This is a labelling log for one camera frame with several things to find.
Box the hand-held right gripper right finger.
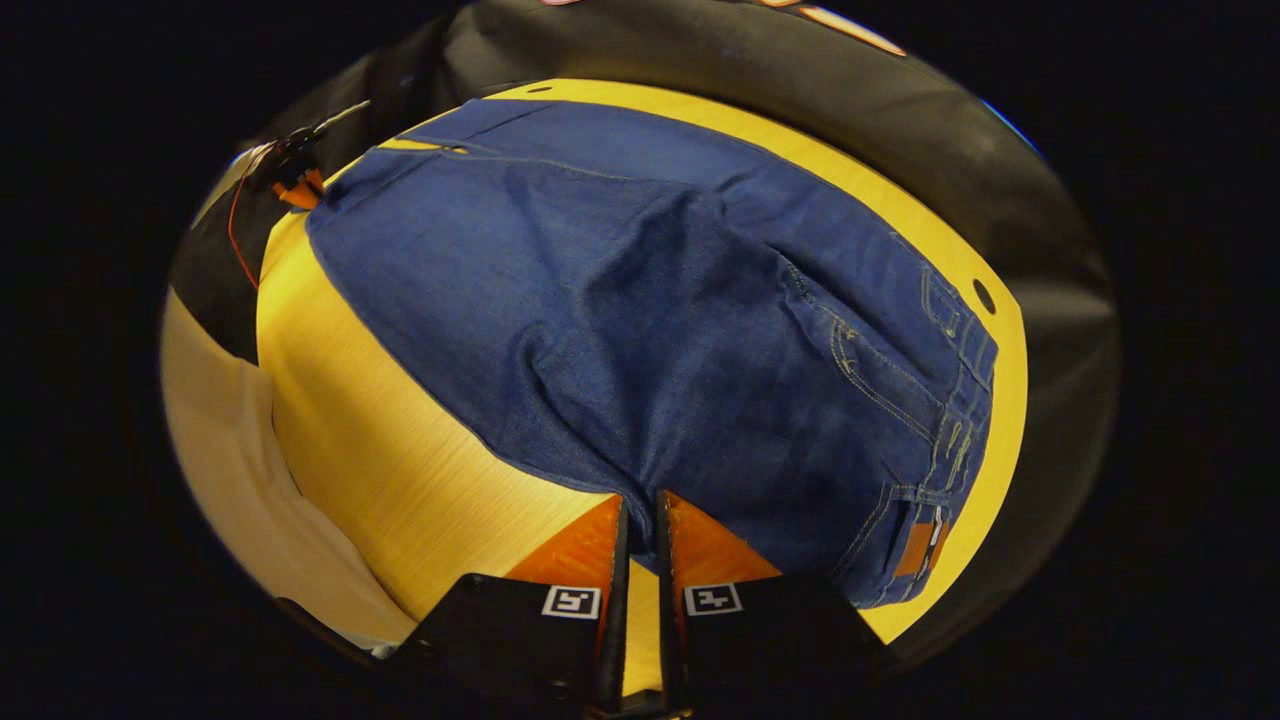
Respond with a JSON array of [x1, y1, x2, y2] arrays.
[[654, 489, 898, 719]]

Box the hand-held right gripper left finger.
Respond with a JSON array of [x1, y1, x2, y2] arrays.
[[385, 494, 632, 717]]

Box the blue denim jeans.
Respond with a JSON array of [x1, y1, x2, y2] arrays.
[[305, 97, 1001, 611]]

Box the person's white top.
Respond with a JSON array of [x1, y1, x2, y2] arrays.
[[160, 290, 419, 646]]

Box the black backdrop cloth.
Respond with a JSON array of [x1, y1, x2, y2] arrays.
[[170, 0, 1121, 661]]

